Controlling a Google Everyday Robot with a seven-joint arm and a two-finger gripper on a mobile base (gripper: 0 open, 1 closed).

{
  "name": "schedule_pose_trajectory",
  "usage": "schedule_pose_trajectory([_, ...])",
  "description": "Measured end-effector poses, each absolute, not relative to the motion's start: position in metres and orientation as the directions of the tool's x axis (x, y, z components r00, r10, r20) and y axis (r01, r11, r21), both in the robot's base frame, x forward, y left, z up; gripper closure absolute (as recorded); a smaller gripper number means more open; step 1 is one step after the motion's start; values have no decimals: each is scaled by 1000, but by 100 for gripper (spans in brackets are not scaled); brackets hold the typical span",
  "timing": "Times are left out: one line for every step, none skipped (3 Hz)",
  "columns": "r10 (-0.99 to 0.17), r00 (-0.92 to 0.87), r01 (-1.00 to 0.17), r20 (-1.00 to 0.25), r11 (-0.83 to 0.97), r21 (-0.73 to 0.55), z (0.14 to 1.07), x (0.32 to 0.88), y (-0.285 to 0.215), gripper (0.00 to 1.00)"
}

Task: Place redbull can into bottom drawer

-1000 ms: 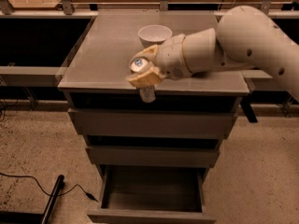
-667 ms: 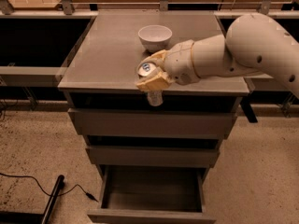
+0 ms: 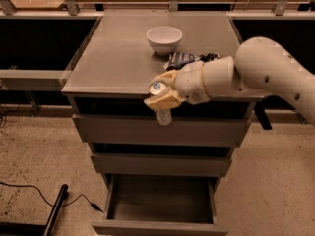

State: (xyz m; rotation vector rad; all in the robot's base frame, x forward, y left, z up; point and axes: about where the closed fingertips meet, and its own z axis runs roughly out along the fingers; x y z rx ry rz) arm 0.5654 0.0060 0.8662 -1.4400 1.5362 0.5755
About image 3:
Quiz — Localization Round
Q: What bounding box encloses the grey top drawer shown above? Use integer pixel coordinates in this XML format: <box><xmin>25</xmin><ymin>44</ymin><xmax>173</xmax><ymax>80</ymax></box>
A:
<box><xmin>73</xmin><ymin>114</ymin><xmax>250</xmax><ymax>147</ymax></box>

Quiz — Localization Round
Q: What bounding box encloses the silver blue redbull can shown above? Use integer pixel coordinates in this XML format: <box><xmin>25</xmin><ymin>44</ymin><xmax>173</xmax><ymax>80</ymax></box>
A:
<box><xmin>149</xmin><ymin>82</ymin><xmax>172</xmax><ymax>126</ymax></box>

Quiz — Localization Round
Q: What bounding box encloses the grey drawer cabinet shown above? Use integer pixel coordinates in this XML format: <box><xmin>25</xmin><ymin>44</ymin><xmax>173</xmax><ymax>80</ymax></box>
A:
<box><xmin>60</xmin><ymin>14</ymin><xmax>265</xmax><ymax>236</ymax></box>

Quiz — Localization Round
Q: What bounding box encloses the black stand leg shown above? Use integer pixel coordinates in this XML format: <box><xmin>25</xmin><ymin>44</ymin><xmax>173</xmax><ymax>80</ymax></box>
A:
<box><xmin>0</xmin><ymin>182</ymin><xmax>69</xmax><ymax>236</ymax></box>

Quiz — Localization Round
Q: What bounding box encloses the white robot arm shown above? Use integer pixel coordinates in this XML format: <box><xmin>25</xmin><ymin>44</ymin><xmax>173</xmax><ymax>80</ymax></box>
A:
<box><xmin>145</xmin><ymin>37</ymin><xmax>315</xmax><ymax>124</ymax></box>

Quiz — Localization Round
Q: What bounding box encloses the grey middle drawer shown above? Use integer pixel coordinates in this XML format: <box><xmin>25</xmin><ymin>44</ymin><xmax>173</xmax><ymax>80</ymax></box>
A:
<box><xmin>91</xmin><ymin>153</ymin><xmax>230</xmax><ymax>177</ymax></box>

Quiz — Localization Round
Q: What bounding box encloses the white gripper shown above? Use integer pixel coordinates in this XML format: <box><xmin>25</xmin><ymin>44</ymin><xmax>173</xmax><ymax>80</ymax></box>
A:
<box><xmin>144</xmin><ymin>61</ymin><xmax>210</xmax><ymax>111</ymax></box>

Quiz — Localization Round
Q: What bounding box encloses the black floor cable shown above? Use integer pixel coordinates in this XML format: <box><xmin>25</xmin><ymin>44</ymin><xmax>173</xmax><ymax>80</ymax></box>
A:
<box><xmin>0</xmin><ymin>180</ymin><xmax>105</xmax><ymax>213</ymax></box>

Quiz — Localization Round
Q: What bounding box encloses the grey open bottom drawer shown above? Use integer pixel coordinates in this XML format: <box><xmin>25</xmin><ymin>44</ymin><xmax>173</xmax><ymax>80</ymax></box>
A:
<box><xmin>93</xmin><ymin>175</ymin><xmax>228</xmax><ymax>236</ymax></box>

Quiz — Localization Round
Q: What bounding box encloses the blue white crumpled chip bag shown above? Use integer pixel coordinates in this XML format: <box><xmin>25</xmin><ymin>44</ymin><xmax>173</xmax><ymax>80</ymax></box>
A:
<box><xmin>163</xmin><ymin>52</ymin><xmax>221</xmax><ymax>71</ymax></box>

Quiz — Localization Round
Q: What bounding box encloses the white ceramic bowl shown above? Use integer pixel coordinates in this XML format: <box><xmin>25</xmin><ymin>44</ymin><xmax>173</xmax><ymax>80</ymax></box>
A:
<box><xmin>147</xmin><ymin>26</ymin><xmax>183</xmax><ymax>56</ymax></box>

